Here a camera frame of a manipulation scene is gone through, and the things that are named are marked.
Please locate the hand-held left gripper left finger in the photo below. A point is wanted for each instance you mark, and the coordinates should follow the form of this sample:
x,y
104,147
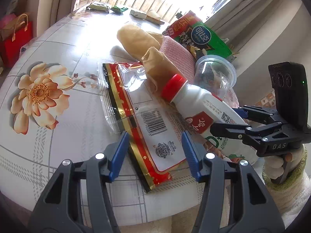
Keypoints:
x,y
118,153

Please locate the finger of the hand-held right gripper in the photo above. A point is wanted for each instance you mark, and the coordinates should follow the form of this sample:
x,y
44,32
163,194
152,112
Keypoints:
x,y
257,112
226,128

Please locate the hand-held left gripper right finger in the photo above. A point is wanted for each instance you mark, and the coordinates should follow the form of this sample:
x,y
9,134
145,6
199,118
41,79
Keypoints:
x,y
192,154

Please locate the white milk bottle red cap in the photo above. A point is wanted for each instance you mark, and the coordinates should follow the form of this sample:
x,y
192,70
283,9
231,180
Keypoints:
x,y
194,99

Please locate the red gold snack bag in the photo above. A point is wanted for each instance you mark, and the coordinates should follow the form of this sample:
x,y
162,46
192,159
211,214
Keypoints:
x,y
145,116

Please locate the green red snack bag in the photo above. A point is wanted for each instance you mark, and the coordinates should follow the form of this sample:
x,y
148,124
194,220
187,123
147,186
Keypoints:
x,y
201,36

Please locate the person's right forearm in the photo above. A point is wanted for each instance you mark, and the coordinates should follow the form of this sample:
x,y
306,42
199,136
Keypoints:
x,y
291,194

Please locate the person's right hand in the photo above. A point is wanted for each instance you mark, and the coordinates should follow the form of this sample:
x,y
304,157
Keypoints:
x,y
273,165

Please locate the clear plastic cup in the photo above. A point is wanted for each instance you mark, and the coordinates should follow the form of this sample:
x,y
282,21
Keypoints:
x,y
213,72

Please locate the floral tablecloth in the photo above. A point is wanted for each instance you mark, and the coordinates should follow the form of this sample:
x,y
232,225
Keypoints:
x,y
60,138

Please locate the person's cream fleece clothing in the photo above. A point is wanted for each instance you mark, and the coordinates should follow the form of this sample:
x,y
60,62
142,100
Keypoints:
x,y
179,223

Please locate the white curtain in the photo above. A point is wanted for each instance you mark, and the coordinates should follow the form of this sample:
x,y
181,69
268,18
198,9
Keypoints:
x,y
255,21

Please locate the pink cloth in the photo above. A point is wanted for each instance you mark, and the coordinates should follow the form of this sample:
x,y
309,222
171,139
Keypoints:
x,y
177,51

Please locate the tan cloth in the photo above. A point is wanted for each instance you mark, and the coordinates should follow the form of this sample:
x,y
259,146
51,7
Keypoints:
x,y
138,38

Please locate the cream plastic object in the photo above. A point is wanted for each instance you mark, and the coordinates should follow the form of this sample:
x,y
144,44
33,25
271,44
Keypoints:
x,y
154,15

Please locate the pale green packet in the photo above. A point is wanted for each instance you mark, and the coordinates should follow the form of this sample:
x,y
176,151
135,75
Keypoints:
x,y
98,6
138,13

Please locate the dark green packet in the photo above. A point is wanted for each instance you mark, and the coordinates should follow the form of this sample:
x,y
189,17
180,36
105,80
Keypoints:
x,y
119,9

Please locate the red gift bag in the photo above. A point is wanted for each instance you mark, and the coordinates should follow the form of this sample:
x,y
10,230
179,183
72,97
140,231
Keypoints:
x,y
17,46

